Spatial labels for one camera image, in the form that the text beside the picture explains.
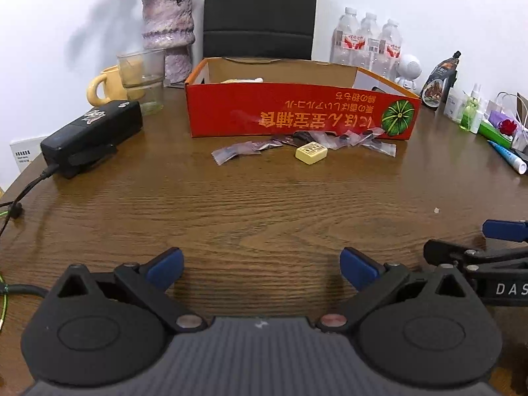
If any yellow eraser block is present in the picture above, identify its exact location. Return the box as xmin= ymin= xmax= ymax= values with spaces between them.
xmin=294 ymin=141 xmax=328 ymax=165

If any silver brown candy wrapper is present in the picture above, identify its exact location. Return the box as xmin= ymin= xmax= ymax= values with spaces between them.
xmin=211 ymin=141 xmax=261 ymax=165

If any yellow white plush toy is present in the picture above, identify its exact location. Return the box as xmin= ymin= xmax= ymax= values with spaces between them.
xmin=220 ymin=77 xmax=264 ymax=84

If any white blue tube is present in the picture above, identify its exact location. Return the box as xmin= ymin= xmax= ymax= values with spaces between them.
xmin=488 ymin=140 xmax=527 ymax=175

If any green box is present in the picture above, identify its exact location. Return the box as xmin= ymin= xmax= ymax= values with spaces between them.
xmin=478 ymin=120 xmax=512 ymax=149

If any red rose ornament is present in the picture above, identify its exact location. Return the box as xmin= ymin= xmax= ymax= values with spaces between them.
xmin=499 ymin=119 xmax=517 ymax=137

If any small white spray bottle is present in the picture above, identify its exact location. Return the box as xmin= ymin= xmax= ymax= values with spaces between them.
xmin=470 ymin=98 xmax=486 ymax=134

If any green sanitizer bottle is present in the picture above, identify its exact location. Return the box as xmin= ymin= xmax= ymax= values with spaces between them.
xmin=459 ymin=90 xmax=480 ymax=131

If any white wipes container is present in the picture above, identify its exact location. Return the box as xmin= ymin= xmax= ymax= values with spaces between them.
xmin=443 ymin=88 xmax=467 ymax=123

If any black case with stickers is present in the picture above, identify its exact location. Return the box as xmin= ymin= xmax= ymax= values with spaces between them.
xmin=40 ymin=100 xmax=143 ymax=179

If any black sauce pouch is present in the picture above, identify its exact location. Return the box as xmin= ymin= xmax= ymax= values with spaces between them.
xmin=420 ymin=51 xmax=461 ymax=111

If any red cardboard box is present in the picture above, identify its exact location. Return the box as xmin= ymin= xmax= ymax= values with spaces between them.
xmin=185 ymin=57 xmax=421 ymax=140

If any yellow ceramic mug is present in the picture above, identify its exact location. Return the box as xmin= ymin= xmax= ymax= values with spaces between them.
xmin=86 ymin=65 xmax=127 ymax=107

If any white robot figurine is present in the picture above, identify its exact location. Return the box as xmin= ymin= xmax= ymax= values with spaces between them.
xmin=395 ymin=54 xmax=421 ymax=92

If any clear glass cup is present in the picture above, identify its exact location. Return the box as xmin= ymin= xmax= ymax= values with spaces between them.
xmin=117 ymin=48 xmax=166 ymax=116

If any right water bottle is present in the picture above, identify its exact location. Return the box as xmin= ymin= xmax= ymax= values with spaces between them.
xmin=376 ymin=19 xmax=403 ymax=81

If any water bottle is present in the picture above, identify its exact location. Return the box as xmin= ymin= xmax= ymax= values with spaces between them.
xmin=358 ymin=13 xmax=380 ymax=70
xmin=330 ymin=7 xmax=360 ymax=65
xmin=376 ymin=19 xmax=403 ymax=81

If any left water bottle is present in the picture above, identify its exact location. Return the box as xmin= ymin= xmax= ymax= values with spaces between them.
xmin=330 ymin=7 xmax=360 ymax=65

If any middle water bottle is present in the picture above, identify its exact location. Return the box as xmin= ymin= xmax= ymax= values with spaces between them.
xmin=358 ymin=13 xmax=380 ymax=70

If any purple textured vase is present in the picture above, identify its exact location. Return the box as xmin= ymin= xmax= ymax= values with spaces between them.
xmin=141 ymin=0 xmax=195 ymax=84

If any black paper bag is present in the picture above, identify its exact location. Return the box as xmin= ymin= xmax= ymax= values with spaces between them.
xmin=202 ymin=0 xmax=317 ymax=60

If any green wire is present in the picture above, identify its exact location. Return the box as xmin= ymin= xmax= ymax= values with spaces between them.
xmin=0 ymin=273 xmax=12 ymax=335

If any black power cable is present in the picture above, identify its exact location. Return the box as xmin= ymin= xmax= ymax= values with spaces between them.
xmin=0 ymin=163 xmax=61 ymax=236

